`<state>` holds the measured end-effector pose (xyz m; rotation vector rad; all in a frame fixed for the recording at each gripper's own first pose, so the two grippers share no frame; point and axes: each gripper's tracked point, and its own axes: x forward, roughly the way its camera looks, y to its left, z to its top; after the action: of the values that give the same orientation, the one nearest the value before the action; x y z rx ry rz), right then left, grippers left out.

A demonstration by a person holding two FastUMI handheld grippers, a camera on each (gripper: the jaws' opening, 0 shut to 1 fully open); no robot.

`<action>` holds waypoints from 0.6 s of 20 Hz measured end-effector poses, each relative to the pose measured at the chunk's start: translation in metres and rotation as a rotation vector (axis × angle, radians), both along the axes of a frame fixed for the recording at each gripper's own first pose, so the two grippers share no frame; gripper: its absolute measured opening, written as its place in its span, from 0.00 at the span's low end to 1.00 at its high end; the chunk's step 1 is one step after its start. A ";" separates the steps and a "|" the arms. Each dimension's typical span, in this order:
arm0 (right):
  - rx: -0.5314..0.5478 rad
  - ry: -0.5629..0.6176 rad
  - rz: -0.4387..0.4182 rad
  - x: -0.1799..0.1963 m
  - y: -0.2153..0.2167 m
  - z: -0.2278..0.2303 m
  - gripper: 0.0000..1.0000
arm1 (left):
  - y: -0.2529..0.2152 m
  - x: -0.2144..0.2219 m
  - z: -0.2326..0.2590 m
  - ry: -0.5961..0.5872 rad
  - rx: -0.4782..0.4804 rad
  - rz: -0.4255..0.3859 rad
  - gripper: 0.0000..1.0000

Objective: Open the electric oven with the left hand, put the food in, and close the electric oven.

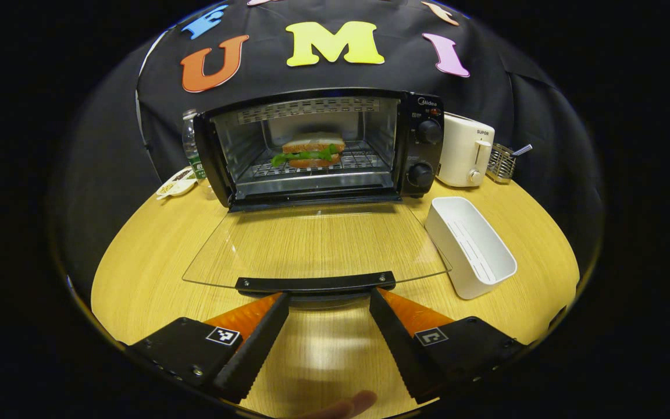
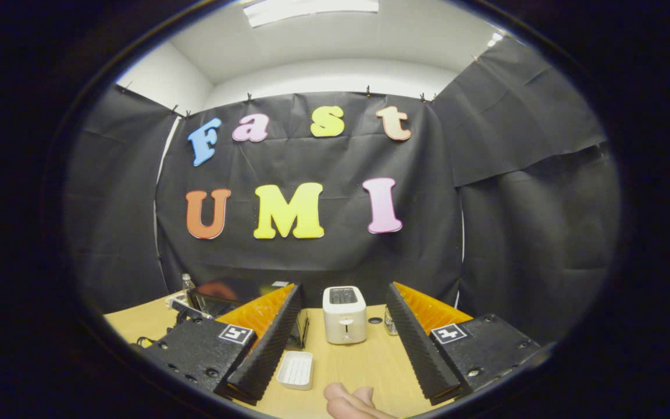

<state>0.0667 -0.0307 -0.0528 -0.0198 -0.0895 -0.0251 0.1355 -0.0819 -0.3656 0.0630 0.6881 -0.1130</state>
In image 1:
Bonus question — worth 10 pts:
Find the black backdrop cloth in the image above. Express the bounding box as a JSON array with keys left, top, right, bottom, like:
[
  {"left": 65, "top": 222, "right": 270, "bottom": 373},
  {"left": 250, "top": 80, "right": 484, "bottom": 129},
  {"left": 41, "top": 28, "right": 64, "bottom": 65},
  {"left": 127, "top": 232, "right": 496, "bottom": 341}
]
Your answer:
[{"left": 50, "top": 0, "right": 603, "bottom": 303}]

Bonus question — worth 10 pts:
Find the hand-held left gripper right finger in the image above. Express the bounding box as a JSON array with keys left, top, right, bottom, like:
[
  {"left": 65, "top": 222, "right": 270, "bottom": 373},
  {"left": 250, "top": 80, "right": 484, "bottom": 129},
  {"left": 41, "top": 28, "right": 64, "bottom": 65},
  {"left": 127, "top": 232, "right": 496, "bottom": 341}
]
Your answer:
[{"left": 368, "top": 287, "right": 528, "bottom": 405}]

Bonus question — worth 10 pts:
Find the white divided seed dish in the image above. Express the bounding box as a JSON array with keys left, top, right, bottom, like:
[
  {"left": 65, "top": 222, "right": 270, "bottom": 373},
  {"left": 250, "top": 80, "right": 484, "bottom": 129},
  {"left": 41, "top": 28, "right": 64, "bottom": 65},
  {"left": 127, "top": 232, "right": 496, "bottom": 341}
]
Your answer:
[{"left": 156, "top": 166, "right": 199, "bottom": 201}]

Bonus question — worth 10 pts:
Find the white toaster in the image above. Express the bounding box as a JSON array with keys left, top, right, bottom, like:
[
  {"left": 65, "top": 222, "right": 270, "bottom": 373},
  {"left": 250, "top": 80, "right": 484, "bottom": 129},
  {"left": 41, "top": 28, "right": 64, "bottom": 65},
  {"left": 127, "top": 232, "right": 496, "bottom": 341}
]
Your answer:
[{"left": 437, "top": 112, "right": 496, "bottom": 188}]

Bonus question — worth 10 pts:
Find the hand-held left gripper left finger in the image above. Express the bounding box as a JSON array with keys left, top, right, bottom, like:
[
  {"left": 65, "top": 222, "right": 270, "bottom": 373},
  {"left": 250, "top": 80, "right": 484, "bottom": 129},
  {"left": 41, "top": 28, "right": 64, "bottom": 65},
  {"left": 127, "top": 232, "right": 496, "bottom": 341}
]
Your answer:
[{"left": 126, "top": 291, "right": 290, "bottom": 405}]

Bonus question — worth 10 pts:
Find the white rectangular plastic tray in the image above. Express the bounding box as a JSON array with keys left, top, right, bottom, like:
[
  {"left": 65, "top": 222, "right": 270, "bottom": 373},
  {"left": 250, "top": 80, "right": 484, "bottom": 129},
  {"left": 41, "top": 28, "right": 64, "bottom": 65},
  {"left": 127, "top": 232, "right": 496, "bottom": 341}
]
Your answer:
[{"left": 424, "top": 196, "right": 518, "bottom": 300}]

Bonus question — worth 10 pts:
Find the lettuce bread sandwich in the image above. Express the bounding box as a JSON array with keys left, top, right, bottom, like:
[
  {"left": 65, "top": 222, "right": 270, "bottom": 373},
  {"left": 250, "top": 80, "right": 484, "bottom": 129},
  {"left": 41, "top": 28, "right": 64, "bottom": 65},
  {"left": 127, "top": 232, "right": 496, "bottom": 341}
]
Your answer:
[{"left": 271, "top": 133, "right": 346, "bottom": 169}]

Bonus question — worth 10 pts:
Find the black electric oven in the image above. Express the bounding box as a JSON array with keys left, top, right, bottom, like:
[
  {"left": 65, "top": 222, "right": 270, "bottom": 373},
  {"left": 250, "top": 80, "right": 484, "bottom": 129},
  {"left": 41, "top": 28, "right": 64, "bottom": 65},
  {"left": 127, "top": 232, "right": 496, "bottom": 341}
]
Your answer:
[{"left": 183, "top": 87, "right": 452, "bottom": 309}]

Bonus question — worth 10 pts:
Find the metal wire utensil holder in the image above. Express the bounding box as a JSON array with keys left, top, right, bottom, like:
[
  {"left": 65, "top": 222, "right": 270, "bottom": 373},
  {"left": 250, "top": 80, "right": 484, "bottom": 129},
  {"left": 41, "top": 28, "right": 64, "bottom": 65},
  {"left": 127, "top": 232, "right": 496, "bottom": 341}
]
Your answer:
[{"left": 486, "top": 143, "right": 516, "bottom": 184}]

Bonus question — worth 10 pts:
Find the clear plastic water bottle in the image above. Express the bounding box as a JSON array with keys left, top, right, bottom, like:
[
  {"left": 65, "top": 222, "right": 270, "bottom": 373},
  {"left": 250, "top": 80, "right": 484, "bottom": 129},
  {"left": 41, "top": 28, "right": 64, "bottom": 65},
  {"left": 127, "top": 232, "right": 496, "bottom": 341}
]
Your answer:
[{"left": 182, "top": 109, "right": 208, "bottom": 181}]

